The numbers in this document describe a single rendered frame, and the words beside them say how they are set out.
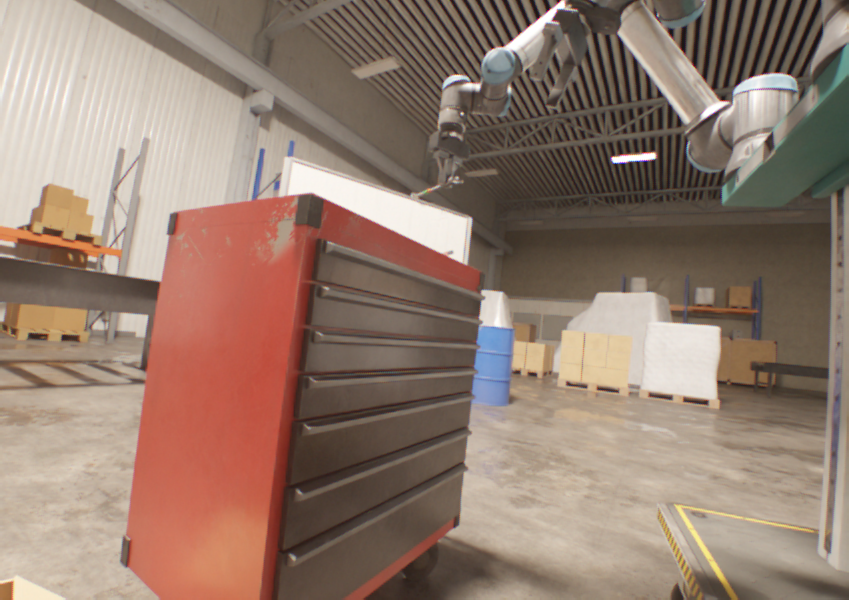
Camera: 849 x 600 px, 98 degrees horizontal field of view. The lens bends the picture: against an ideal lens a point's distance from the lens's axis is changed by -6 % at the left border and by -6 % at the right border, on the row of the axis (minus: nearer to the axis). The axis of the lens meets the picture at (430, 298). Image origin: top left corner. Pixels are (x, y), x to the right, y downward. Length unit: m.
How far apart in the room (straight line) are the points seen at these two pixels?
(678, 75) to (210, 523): 1.70
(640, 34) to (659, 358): 6.65
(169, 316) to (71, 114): 8.26
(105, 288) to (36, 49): 6.15
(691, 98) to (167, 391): 1.65
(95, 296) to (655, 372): 7.58
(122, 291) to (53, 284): 0.44
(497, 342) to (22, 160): 7.68
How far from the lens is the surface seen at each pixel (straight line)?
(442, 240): 3.92
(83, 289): 3.68
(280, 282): 0.70
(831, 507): 1.31
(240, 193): 10.05
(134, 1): 9.57
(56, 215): 7.65
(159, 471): 1.01
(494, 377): 4.53
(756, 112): 1.43
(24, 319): 7.56
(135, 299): 3.81
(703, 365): 7.88
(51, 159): 8.90
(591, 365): 7.73
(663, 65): 1.62
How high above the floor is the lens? 0.74
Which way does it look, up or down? 5 degrees up
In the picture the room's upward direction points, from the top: 6 degrees clockwise
